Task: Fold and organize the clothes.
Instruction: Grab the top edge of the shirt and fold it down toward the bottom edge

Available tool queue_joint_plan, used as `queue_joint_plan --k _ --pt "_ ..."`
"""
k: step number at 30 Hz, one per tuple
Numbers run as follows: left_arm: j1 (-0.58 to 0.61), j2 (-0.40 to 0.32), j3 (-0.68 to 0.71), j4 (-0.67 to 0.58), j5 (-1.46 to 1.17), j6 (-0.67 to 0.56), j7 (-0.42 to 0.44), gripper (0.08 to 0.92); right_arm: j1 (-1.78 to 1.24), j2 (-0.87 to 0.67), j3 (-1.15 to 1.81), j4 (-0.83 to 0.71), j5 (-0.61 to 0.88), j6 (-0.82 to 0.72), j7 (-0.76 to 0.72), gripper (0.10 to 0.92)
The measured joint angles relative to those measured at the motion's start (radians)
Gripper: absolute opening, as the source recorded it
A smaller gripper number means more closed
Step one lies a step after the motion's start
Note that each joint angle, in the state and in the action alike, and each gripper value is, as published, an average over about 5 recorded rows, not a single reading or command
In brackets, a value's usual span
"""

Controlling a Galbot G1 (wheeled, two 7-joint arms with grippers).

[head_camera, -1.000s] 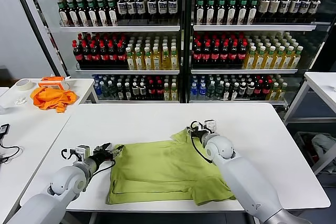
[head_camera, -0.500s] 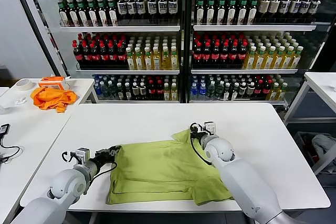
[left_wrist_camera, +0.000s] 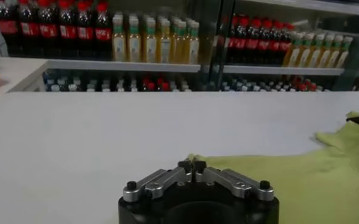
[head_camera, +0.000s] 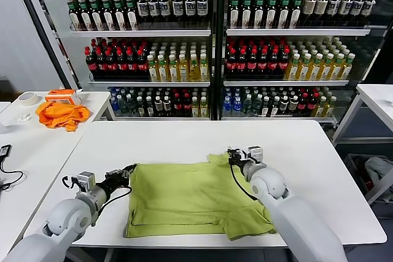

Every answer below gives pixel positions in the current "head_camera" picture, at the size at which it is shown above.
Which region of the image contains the orange and white box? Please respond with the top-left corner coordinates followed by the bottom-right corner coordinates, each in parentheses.
top-left (45, 89), bottom-right (84, 106)

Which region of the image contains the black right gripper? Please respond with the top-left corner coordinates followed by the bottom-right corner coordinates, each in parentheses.
top-left (227, 148), bottom-right (248, 168)

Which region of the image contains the white side table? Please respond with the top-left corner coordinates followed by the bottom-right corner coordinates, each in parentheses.
top-left (0, 91), bottom-right (117, 136)
top-left (0, 129), bottom-right (86, 262)
top-left (332, 83), bottom-right (393, 205)

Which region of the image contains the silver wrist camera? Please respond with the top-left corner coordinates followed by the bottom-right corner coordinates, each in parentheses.
top-left (76, 171), bottom-right (97, 191)
top-left (245, 145), bottom-right (265, 165)

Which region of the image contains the dark bottle beige label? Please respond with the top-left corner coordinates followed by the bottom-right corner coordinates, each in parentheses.
top-left (302, 0), bottom-right (317, 25)
top-left (279, 95), bottom-right (289, 117)
top-left (289, 95), bottom-right (299, 117)
top-left (154, 95), bottom-right (163, 118)
top-left (314, 0), bottom-right (329, 25)
top-left (163, 95), bottom-right (173, 118)

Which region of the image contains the red-cap cola bottle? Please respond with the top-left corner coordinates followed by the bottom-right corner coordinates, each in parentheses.
top-left (236, 48), bottom-right (247, 79)
top-left (278, 48), bottom-right (290, 79)
top-left (128, 49), bottom-right (139, 79)
top-left (299, 93), bottom-right (309, 117)
top-left (106, 48), bottom-right (118, 79)
top-left (96, 47), bottom-right (107, 79)
top-left (138, 49), bottom-right (149, 79)
top-left (183, 93), bottom-right (193, 118)
top-left (268, 48), bottom-right (279, 79)
top-left (174, 93), bottom-right (184, 118)
top-left (247, 48), bottom-right (258, 79)
top-left (308, 93), bottom-right (319, 117)
top-left (257, 48), bottom-right (269, 79)
top-left (85, 47), bottom-right (97, 79)
top-left (117, 48), bottom-right (128, 79)
top-left (225, 48), bottom-right (237, 79)

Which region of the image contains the black shelf post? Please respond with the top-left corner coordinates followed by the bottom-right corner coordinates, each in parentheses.
top-left (211, 0), bottom-right (227, 121)

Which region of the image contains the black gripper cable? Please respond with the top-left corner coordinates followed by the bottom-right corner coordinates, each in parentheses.
top-left (228, 163), bottom-right (259, 201)
top-left (98, 185), bottom-right (133, 214)

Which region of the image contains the light green T-shirt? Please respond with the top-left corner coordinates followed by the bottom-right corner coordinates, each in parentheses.
top-left (123, 153), bottom-right (276, 241)

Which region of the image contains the beige masking tape roll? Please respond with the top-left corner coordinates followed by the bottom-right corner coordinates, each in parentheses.
top-left (18, 91), bottom-right (41, 108)

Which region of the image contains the grey plastic crate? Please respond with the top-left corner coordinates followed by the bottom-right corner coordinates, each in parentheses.
top-left (343, 153), bottom-right (393, 205)

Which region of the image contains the grey crumpled cloth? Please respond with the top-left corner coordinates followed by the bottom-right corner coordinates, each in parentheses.
top-left (364, 156), bottom-right (393, 185)

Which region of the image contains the slanted black frame pole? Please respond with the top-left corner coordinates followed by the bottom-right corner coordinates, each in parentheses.
top-left (8, 0), bottom-right (81, 91)

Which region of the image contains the green-cap dark bottle white label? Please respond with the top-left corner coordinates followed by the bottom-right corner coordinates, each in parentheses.
top-left (78, 0), bottom-right (91, 32)
top-left (112, 0), bottom-right (126, 32)
top-left (88, 0), bottom-right (102, 32)
top-left (125, 0), bottom-right (139, 32)
top-left (267, 0), bottom-right (279, 29)
top-left (241, 0), bottom-right (254, 29)
top-left (230, 0), bottom-right (241, 29)
top-left (68, 0), bottom-right (80, 32)
top-left (101, 0), bottom-right (114, 32)
top-left (254, 0), bottom-right (266, 29)
top-left (279, 0), bottom-right (292, 29)
top-left (290, 0), bottom-right (303, 29)

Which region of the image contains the black left camera cable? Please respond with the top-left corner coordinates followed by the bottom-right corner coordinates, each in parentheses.
top-left (61, 175), bottom-right (79, 190)

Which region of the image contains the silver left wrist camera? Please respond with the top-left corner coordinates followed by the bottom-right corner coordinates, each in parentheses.
top-left (76, 171), bottom-right (97, 191)

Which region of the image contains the thin black device cable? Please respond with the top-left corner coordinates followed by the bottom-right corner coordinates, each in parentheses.
top-left (0, 156), bottom-right (25, 191)

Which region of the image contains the small black device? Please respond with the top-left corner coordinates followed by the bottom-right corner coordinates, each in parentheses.
top-left (0, 144), bottom-right (13, 160)

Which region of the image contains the crumpled orange cloth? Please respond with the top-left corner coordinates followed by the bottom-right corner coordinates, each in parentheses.
top-left (36, 101), bottom-right (92, 133)

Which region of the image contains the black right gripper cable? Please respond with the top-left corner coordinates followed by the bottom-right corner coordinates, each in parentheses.
top-left (228, 163), bottom-right (259, 201)

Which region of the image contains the dark bottle blue label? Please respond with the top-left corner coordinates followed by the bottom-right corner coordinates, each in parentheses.
top-left (137, 0), bottom-right (149, 25)
top-left (350, 0), bottom-right (365, 25)
top-left (326, 0), bottom-right (341, 25)
top-left (184, 0), bottom-right (197, 25)
top-left (160, 0), bottom-right (172, 25)
top-left (338, 0), bottom-right (354, 25)
top-left (360, 0), bottom-right (377, 25)
top-left (172, 0), bottom-right (184, 25)
top-left (148, 0), bottom-right (160, 25)
top-left (196, 0), bottom-right (208, 25)

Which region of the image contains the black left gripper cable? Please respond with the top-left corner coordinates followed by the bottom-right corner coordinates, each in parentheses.
top-left (98, 185), bottom-right (133, 214)

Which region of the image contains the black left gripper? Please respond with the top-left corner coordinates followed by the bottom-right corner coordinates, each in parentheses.
top-left (98, 164), bottom-right (138, 196)

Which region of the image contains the white shelf board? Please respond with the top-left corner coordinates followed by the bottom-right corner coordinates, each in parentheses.
top-left (224, 80), bottom-right (350, 88)
top-left (70, 29), bottom-right (212, 40)
top-left (88, 81), bottom-right (211, 88)
top-left (225, 28), bottom-right (372, 37)

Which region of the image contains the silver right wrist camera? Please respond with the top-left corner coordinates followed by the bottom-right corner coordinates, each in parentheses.
top-left (245, 145), bottom-right (265, 165)

